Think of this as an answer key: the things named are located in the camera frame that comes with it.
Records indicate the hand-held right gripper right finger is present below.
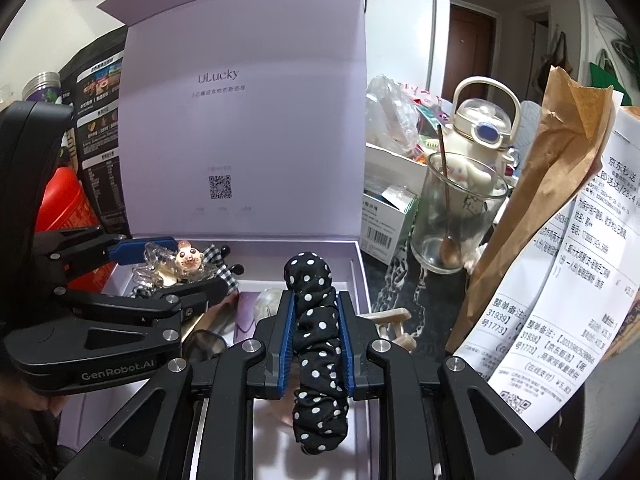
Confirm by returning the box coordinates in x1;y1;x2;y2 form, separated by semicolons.
336;290;576;480

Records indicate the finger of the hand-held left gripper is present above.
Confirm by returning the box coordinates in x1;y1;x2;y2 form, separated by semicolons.
47;227;176;281
7;275;243;361

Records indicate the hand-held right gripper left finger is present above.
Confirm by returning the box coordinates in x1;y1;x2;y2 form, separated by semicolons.
52;289;297;480

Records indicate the black polka dot scrunchie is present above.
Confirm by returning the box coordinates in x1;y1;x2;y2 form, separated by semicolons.
284;251;351;456

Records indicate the pearl white wavy hair clip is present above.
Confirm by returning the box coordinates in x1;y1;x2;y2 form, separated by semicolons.
256;287;282;322

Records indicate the small purple card box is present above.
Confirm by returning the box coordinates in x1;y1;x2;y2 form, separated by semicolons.
234;291;261;348

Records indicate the clear hair clip with figure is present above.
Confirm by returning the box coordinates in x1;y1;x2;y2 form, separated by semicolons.
131;239;207;292

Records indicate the pink round compact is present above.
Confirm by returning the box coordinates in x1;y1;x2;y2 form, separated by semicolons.
262;360;301;423

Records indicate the gold rectangular case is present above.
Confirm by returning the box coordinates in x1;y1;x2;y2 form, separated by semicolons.
180;294;241;343

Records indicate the black white gingham scrunchie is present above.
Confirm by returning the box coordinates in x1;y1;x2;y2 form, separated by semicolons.
130;243;244;301

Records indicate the lavender gift box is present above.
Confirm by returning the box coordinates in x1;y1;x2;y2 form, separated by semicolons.
56;0;375;480

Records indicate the person's left hand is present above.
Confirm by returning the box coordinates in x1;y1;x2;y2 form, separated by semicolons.
0;377;68;441

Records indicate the beige claw hair clip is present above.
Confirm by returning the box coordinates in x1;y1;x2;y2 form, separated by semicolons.
360;308;417;356

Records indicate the red cylindrical canister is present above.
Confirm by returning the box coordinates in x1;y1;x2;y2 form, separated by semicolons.
35;167;103;291

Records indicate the black snack bag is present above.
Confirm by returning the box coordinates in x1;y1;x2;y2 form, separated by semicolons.
60;27;128;237

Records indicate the silver lid jar purple label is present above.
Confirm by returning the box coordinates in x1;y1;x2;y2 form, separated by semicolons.
22;72;63;106

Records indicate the white green medicine box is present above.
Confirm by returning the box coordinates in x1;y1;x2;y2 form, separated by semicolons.
361;190;421;265

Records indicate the long white receipt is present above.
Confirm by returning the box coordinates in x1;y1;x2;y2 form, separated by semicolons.
487;105;640;433
452;195;591;376

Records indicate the clear glass mug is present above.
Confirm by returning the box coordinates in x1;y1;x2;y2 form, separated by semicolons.
410;152;509;274

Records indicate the white storage box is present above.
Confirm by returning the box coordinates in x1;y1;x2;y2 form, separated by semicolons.
364;142;431;196

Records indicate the clear crumpled plastic bag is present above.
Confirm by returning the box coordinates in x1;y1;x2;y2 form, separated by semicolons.
365;75;421;153

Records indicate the white refrigerator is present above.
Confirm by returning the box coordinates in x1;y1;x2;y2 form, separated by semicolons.
361;0;452;111

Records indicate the brown wooden door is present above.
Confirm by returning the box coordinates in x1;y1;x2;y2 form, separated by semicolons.
446;2;497;108

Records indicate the dark handbag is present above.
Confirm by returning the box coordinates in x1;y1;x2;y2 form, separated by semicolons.
532;30;571;92

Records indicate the green tote bag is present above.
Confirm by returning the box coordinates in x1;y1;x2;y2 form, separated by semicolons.
587;50;626;102

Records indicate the cream water bottle with handle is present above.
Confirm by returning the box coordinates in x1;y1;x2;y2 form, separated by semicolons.
442;77;521;196

